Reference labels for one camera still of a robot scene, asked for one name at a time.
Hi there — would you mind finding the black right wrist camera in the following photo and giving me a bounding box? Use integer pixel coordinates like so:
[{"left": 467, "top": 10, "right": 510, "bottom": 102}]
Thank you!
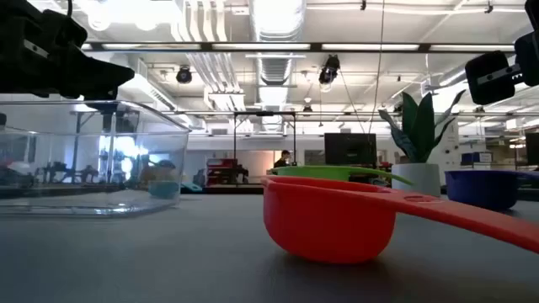
[{"left": 524, "top": 0, "right": 539, "bottom": 30}]

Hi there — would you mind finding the red measuring cup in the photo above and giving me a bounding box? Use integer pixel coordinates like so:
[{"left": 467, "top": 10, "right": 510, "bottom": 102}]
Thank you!
[{"left": 259, "top": 175, "right": 539, "bottom": 265}]

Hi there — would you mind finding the white plant pot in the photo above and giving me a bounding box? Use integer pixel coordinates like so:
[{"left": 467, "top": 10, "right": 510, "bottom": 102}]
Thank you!
[{"left": 391, "top": 162, "right": 442, "bottom": 198}]

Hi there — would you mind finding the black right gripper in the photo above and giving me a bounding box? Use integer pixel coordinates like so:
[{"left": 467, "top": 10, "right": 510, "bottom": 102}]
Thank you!
[{"left": 464, "top": 31, "right": 539, "bottom": 107}]

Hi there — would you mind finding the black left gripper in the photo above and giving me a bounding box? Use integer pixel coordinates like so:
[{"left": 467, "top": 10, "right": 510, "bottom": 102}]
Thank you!
[{"left": 0, "top": 24, "right": 136, "bottom": 102}]

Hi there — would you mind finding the black monitor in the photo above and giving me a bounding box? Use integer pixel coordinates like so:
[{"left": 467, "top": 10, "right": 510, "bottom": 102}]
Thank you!
[
  {"left": 323, "top": 132, "right": 378, "bottom": 167},
  {"left": 525, "top": 132, "right": 539, "bottom": 167}
]

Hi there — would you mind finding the black overhead light bar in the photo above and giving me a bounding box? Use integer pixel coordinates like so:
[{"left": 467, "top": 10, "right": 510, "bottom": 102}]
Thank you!
[{"left": 82, "top": 40, "right": 517, "bottom": 54}]

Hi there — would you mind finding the blue storage box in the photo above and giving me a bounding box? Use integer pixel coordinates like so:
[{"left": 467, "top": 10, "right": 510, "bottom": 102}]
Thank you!
[{"left": 461, "top": 151, "right": 494, "bottom": 166}]

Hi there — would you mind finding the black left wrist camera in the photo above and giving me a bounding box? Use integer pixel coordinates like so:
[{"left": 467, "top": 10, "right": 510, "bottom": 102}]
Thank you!
[{"left": 40, "top": 8, "right": 89, "bottom": 48}]

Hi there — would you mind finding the person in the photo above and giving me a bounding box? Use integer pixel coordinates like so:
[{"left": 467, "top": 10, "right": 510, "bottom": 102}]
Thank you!
[{"left": 273, "top": 149, "right": 292, "bottom": 168}]

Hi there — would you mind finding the green snake plant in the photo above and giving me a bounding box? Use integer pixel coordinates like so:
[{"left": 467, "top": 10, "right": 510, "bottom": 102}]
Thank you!
[{"left": 377, "top": 88, "right": 467, "bottom": 165}]

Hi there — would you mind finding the blue measuring cup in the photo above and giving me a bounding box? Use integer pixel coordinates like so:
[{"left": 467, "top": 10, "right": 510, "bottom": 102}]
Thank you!
[{"left": 444, "top": 169, "right": 539, "bottom": 211}]

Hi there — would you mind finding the silver ceiling duct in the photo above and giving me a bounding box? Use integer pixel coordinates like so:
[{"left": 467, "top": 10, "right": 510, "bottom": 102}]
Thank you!
[{"left": 248, "top": 0, "right": 308, "bottom": 134}]

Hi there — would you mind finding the black background rig frame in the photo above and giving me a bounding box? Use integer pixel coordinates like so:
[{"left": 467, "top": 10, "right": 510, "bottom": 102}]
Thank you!
[{"left": 232, "top": 110, "right": 297, "bottom": 167}]

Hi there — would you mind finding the black ceiling spotlight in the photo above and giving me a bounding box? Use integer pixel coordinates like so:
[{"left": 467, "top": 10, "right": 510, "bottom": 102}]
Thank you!
[
  {"left": 175, "top": 66, "right": 194, "bottom": 85},
  {"left": 318, "top": 54, "right": 341, "bottom": 86}
]

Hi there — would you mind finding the green measuring cup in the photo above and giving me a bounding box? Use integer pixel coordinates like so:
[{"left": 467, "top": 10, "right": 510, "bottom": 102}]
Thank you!
[{"left": 269, "top": 164, "right": 414, "bottom": 187}]

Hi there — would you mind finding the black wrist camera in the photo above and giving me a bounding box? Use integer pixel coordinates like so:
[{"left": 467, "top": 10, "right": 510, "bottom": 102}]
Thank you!
[
  {"left": 40, "top": 8, "right": 89, "bottom": 48},
  {"left": 524, "top": 0, "right": 539, "bottom": 30}
]

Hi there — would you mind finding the clear plastic basket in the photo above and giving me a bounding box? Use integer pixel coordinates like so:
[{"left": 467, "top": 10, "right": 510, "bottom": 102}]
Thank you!
[{"left": 0, "top": 99, "right": 191, "bottom": 218}]

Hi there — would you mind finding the red tool cart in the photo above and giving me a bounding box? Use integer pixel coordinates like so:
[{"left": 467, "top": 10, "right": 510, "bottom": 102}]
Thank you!
[{"left": 205, "top": 157, "right": 250, "bottom": 187}]

